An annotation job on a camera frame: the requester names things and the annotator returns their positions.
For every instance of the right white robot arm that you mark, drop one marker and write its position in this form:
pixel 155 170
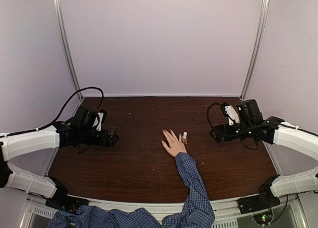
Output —
pixel 245 121

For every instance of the mannequin hand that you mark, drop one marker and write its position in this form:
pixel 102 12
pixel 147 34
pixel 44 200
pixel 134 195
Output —
pixel 173 144

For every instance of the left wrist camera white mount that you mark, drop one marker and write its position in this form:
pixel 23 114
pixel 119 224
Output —
pixel 99 120

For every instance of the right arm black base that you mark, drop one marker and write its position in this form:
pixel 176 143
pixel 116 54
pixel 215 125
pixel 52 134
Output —
pixel 254 204

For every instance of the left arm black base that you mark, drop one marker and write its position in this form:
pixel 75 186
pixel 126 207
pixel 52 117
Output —
pixel 67 204

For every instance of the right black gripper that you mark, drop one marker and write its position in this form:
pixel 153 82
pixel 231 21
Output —
pixel 218 129

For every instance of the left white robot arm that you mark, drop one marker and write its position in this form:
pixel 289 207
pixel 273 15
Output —
pixel 85 128

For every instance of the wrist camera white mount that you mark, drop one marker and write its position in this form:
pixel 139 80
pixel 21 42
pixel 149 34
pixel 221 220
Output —
pixel 99 120
pixel 230 113

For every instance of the right aluminium frame post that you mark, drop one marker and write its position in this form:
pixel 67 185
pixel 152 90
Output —
pixel 263 16

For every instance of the aluminium frame post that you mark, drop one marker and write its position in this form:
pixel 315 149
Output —
pixel 263 16
pixel 65 44

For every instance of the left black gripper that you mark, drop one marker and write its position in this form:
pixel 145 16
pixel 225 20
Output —
pixel 111 142

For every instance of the left aluminium frame post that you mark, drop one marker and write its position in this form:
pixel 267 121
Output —
pixel 65 44

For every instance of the pink nail polish bottle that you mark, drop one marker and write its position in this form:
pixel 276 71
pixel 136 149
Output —
pixel 184 138

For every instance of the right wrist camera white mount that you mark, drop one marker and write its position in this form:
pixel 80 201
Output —
pixel 230 113

